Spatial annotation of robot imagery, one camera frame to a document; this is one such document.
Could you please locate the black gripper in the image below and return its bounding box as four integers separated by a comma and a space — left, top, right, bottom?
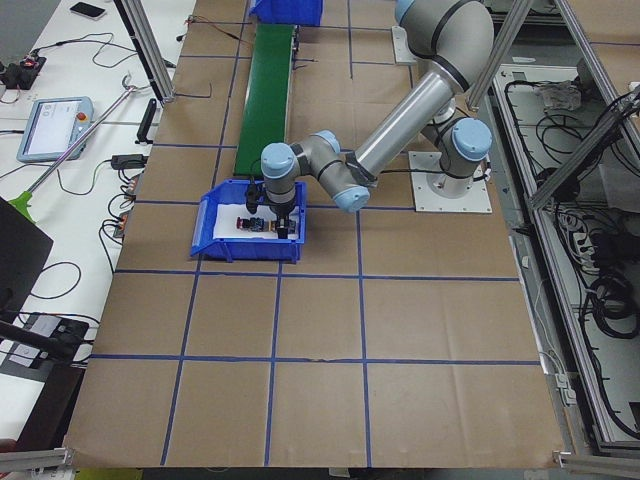
245, 180, 295, 237

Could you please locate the red mushroom push button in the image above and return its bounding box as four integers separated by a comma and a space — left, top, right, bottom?
236, 217, 266, 232

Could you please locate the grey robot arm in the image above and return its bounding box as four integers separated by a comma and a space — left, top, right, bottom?
395, 0, 438, 32
246, 1, 494, 239

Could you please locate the white foam pad left bin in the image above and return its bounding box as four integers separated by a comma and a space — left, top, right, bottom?
213, 204, 278, 239

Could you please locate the left blue plastic bin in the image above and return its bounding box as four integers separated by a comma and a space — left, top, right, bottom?
191, 179, 307, 263

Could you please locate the blue plastic bin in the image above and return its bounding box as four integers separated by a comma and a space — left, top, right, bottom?
250, 0, 324, 26
191, 179, 307, 263

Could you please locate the green conveyor belt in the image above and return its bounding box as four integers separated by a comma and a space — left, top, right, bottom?
234, 23, 295, 176

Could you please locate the right blue plastic bin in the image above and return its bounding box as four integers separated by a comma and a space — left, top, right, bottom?
250, 0, 324, 26

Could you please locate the teach pendant tablet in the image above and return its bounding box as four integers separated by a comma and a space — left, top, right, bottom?
16, 96, 94, 163

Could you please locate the black smartphone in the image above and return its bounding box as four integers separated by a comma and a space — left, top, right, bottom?
69, 1, 106, 20

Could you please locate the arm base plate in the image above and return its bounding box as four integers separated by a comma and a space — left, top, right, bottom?
408, 151, 492, 214
391, 26, 417, 66

